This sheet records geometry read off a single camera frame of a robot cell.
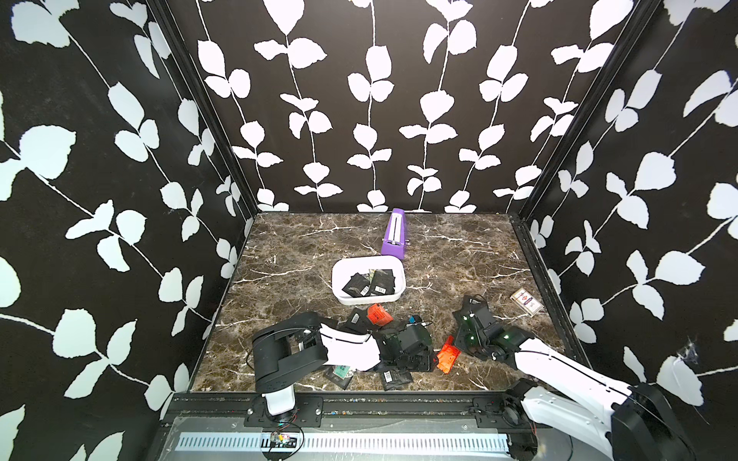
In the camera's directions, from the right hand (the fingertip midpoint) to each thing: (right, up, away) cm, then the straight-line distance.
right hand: (450, 335), depth 86 cm
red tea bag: (-22, +4, +6) cm, 23 cm away
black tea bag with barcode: (-29, +13, +11) cm, 33 cm away
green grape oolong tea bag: (-33, -9, -6) cm, 35 cm away
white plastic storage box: (-34, +19, +15) cm, 42 cm away
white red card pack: (+27, +9, +8) cm, 29 cm away
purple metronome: (-16, +29, +17) cm, 37 cm away
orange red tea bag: (-2, -5, -2) cm, 6 cm away
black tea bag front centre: (-18, -11, -6) cm, 22 cm away
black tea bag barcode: (-20, +14, +13) cm, 28 cm away
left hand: (-5, -6, -6) cm, 9 cm away
